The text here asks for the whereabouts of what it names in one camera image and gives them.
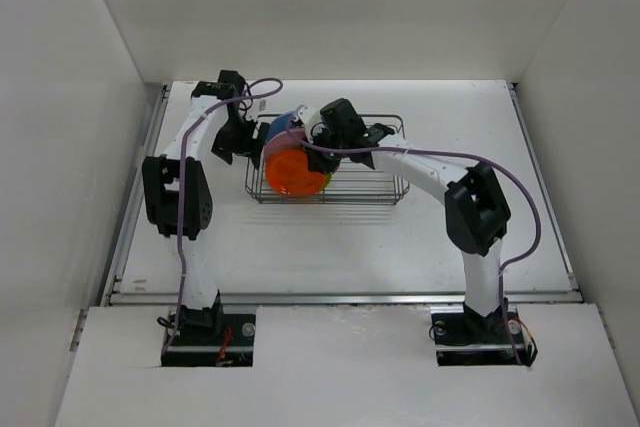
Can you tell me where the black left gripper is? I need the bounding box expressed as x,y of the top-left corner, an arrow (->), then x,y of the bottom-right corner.
215,114 -> 268,169

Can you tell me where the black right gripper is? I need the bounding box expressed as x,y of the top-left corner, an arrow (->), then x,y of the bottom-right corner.
301,124 -> 348,174

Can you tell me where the green plate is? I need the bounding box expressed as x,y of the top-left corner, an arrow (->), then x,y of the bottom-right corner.
321,173 -> 333,190

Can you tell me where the orange plate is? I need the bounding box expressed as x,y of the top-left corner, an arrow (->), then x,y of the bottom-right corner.
265,150 -> 324,196

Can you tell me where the grey wire dish rack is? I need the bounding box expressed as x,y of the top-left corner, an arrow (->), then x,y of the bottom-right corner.
245,114 -> 410,205

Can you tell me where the pink plate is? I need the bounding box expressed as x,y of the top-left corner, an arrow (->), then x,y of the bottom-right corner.
262,127 -> 306,162

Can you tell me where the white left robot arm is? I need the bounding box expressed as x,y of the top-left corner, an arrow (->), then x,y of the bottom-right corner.
142,71 -> 282,344

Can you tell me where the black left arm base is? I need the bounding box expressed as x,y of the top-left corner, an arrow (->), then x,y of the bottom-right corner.
157,303 -> 257,368

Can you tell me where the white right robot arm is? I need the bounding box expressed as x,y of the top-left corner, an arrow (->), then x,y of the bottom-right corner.
295,98 -> 511,341

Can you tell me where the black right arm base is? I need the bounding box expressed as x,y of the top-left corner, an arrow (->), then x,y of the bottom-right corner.
429,305 -> 539,367

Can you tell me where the blue plate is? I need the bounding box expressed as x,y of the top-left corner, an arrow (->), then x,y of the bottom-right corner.
265,112 -> 294,143

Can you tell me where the white foam board panel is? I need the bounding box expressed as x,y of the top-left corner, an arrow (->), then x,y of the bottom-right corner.
57,304 -> 638,426

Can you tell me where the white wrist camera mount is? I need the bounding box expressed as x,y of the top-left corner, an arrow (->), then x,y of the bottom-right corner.
293,105 -> 325,143

